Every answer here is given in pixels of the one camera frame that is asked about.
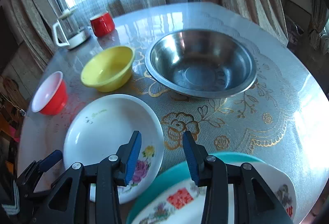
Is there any white glass kettle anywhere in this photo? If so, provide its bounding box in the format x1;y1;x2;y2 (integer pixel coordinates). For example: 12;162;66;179
52;7;91;50

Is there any floral plastic tablecloth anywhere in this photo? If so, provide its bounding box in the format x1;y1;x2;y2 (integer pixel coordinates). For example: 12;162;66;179
18;3;328;223

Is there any right tied curtain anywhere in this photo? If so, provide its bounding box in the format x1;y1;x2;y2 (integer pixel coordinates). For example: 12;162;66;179
308;0;328;55

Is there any red plastic bowl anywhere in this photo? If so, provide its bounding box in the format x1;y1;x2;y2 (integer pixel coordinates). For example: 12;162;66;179
31;71;68;115

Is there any red mug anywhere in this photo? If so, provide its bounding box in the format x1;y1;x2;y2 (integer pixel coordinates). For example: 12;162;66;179
90;11;115;38

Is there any yellow plastic bowl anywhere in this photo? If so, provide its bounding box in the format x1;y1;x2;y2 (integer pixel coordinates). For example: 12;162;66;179
80;45;135;92

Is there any white flower plate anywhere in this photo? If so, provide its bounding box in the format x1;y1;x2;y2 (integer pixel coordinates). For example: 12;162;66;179
63;94;164;203

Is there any left beige curtain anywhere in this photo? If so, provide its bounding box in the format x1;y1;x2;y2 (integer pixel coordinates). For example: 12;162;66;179
9;0;59;71

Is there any white dragon pattern plate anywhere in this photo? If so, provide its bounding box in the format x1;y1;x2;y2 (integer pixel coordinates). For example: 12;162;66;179
132;162;297;223

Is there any teal plate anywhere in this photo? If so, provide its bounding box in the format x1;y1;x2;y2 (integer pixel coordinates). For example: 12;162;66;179
125;152;264;223

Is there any stainless steel bowl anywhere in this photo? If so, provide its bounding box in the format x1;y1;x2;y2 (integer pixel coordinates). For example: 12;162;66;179
144;29;256;99

